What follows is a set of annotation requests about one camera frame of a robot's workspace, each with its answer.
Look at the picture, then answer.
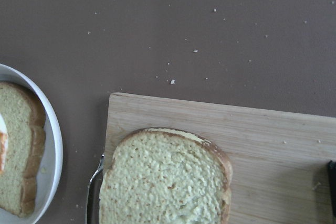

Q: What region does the bread slice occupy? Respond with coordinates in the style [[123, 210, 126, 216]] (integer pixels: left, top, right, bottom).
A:
[[99, 127, 233, 223], [1, 81, 46, 218]]

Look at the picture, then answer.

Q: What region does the wooden cutting board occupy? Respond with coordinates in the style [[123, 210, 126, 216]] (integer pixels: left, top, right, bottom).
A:
[[104, 93, 335, 223]]

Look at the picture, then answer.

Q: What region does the white oval plate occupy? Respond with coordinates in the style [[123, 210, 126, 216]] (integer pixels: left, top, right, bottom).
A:
[[1, 64, 63, 223]]

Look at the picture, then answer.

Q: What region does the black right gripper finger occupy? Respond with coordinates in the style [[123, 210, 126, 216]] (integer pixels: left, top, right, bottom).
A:
[[327, 161, 336, 223]]

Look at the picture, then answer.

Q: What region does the fried egg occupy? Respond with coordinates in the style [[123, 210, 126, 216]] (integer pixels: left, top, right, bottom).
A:
[[0, 115, 8, 174]]

